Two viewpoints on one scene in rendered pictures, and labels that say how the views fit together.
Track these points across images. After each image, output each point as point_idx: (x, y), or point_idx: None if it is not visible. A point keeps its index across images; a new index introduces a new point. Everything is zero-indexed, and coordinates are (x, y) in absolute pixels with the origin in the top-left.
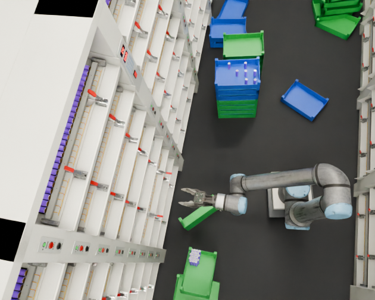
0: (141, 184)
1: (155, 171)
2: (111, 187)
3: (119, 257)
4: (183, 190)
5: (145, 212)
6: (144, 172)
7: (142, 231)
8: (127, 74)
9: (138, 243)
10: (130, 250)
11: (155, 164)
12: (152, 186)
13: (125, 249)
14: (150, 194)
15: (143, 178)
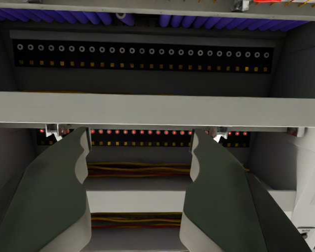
0: (153, 211)
1: (76, 123)
2: None
3: (309, 239)
4: (90, 138)
5: (227, 137)
6: (120, 212)
7: (292, 126)
8: None
9: None
10: None
11: (52, 124)
12: (133, 124)
13: (304, 222)
14: (164, 124)
15: (136, 211)
